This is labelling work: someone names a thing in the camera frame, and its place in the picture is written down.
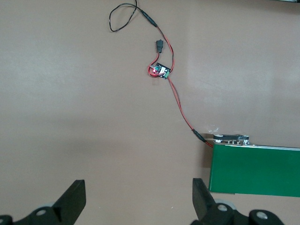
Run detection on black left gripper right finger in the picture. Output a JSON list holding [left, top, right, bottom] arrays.
[[191, 178, 285, 225]]

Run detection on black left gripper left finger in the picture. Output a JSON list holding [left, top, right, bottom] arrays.
[[0, 179, 87, 225]]

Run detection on green conveyor belt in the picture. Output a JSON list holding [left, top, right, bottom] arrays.
[[209, 133, 300, 198]]

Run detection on small black inline connector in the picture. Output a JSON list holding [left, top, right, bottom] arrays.
[[154, 39, 165, 54]]

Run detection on thin black looped cable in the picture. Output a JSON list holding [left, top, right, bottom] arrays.
[[108, 0, 143, 32]]

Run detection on red black twisted wire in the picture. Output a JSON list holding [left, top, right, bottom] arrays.
[[140, 7, 214, 149]]

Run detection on small green circuit board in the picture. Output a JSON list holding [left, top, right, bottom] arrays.
[[151, 62, 171, 80]]

